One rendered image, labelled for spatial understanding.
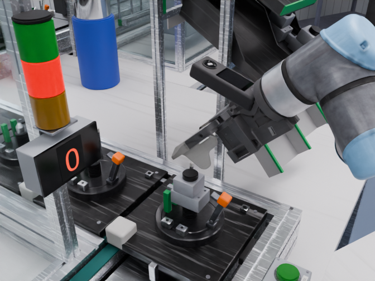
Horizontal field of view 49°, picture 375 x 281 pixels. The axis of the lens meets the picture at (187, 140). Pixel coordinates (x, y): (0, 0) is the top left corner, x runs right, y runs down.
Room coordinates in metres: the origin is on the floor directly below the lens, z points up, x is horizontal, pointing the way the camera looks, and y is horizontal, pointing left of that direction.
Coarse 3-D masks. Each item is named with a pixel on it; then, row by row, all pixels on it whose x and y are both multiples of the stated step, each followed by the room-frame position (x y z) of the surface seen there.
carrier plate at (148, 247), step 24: (216, 192) 0.72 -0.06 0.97; (144, 216) 0.64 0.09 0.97; (240, 216) 0.64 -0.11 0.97; (264, 216) 0.65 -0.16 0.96; (144, 240) 0.57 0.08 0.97; (216, 240) 0.57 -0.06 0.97; (240, 240) 0.57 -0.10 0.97; (168, 264) 0.52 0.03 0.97; (192, 264) 0.52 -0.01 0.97; (216, 264) 0.52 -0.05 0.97
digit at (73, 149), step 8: (80, 136) 0.53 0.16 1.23; (64, 144) 0.51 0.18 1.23; (72, 144) 0.52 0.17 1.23; (80, 144) 0.53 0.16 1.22; (64, 152) 0.50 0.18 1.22; (72, 152) 0.52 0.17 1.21; (80, 152) 0.53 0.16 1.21; (64, 160) 0.50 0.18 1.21; (72, 160) 0.51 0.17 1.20; (80, 160) 0.53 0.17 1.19; (64, 168) 0.50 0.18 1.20; (72, 168) 0.51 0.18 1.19; (80, 168) 0.53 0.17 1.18; (64, 176) 0.50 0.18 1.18
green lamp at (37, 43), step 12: (12, 24) 0.52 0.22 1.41; (36, 24) 0.51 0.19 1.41; (48, 24) 0.52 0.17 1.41; (24, 36) 0.50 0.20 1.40; (36, 36) 0.50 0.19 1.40; (48, 36) 0.51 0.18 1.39; (24, 48) 0.50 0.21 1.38; (36, 48) 0.50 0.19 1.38; (48, 48) 0.51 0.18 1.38; (24, 60) 0.51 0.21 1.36; (36, 60) 0.50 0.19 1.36; (48, 60) 0.51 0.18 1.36
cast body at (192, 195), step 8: (184, 168) 0.65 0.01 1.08; (176, 176) 0.63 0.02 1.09; (184, 176) 0.62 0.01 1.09; (192, 176) 0.61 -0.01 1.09; (200, 176) 0.63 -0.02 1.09; (176, 184) 0.62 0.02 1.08; (184, 184) 0.61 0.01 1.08; (192, 184) 0.60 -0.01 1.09; (200, 184) 0.62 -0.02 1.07; (176, 192) 0.62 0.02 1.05; (184, 192) 0.61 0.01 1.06; (192, 192) 0.60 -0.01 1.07; (200, 192) 0.62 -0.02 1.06; (208, 192) 0.62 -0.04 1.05; (176, 200) 0.62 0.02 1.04; (184, 200) 0.61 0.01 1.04; (192, 200) 0.60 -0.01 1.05; (200, 200) 0.60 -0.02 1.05; (208, 200) 0.62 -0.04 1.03; (192, 208) 0.60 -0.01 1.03; (200, 208) 0.60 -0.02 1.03
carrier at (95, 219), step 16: (128, 160) 0.85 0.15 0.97; (80, 176) 0.75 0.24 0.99; (96, 176) 0.75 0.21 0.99; (128, 176) 0.78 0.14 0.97; (144, 176) 0.78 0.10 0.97; (160, 176) 0.78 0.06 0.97; (80, 192) 0.70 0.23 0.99; (96, 192) 0.70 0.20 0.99; (112, 192) 0.71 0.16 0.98; (128, 192) 0.72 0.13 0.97; (144, 192) 0.72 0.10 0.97; (80, 208) 0.67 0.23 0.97; (96, 208) 0.67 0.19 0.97; (112, 208) 0.67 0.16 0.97; (128, 208) 0.67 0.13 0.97; (80, 224) 0.62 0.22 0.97; (96, 224) 0.62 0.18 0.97
